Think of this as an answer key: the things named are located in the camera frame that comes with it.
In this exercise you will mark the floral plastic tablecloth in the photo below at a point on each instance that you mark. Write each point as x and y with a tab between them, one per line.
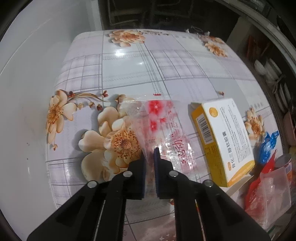
169	63

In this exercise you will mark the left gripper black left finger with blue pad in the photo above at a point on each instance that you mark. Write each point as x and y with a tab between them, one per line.
97	210

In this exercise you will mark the red tin can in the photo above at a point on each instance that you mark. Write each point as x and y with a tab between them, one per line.
285	161

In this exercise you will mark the clear red-flowered plastic wrapper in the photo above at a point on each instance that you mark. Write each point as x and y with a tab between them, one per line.
155	119

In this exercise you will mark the blue candy wrapper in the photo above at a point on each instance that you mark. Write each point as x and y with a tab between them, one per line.
267	145

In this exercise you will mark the concrete kitchen counter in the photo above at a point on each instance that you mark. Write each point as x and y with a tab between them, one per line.
265	26

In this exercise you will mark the yellow white medicine box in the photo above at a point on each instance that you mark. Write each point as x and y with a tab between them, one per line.
224	139

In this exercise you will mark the red plastic bag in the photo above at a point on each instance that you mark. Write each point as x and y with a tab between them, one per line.
253	201

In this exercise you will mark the clear zip plastic bag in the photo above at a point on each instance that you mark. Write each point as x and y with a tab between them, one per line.
276	197

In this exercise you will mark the stack of white plates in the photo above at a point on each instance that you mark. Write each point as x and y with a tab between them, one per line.
276	81

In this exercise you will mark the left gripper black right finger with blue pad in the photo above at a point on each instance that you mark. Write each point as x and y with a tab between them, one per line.
203	211

